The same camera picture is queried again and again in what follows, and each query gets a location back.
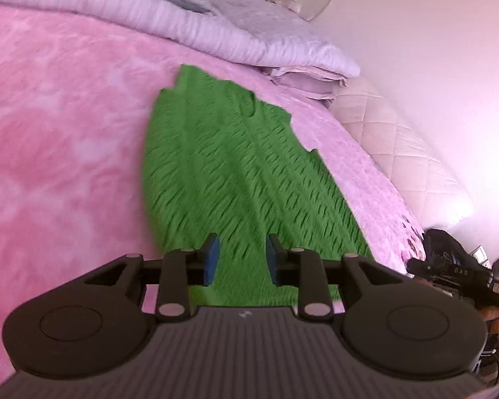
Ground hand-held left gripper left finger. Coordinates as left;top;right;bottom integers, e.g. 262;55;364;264
83;233;221;323

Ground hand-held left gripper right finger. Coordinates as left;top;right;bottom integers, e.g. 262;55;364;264
265;233;405;322

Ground green knit sweater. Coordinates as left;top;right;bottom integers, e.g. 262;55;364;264
143;64;375;306

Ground person's right hand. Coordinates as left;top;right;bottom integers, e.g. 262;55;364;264
481;304;499;343

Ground white quilted mattress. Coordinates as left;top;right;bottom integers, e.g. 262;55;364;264
328;78;475;230

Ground folded pale sheets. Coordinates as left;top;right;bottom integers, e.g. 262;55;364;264
266;66;351;101

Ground pink rose-pattern blanket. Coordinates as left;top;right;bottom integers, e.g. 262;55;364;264
0;4;427;392

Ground lavender ribbed duvet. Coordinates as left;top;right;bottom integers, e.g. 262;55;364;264
0;0;361;78

